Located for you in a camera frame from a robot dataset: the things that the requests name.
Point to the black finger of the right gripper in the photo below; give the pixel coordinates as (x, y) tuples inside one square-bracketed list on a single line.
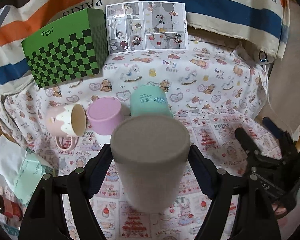
[(246, 142)]

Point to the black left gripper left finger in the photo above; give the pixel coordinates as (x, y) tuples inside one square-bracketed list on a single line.
[(45, 215)]

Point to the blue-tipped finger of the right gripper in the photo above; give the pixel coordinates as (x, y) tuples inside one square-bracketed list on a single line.
[(286, 143)]

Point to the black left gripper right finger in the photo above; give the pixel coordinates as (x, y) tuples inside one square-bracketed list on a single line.
[(254, 216)]

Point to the grey and white cup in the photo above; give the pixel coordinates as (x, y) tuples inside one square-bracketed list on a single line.
[(150, 154)]

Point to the teal green cup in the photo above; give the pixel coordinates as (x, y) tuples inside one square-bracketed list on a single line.
[(149, 100)]

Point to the pink and white cup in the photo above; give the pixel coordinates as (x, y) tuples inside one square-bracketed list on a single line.
[(104, 115)]

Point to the red packet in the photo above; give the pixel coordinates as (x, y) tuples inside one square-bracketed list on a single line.
[(10, 209)]

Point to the light green tissue pack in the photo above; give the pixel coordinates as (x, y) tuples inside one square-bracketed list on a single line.
[(21, 169)]

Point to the baby bear patterned cloth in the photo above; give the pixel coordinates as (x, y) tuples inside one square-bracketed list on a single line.
[(210, 89)]

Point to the pink drip-glaze mug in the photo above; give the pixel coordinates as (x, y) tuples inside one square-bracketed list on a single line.
[(66, 123)]

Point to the striped Paris canvas fabric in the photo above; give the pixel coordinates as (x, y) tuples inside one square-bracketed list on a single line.
[(265, 23)]

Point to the comic strip card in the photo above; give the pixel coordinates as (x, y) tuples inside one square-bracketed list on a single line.
[(146, 25)]

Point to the green checkered box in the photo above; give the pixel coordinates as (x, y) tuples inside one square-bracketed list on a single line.
[(69, 48)]

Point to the white device with blue ring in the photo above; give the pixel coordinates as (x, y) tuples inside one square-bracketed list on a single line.
[(252, 55)]

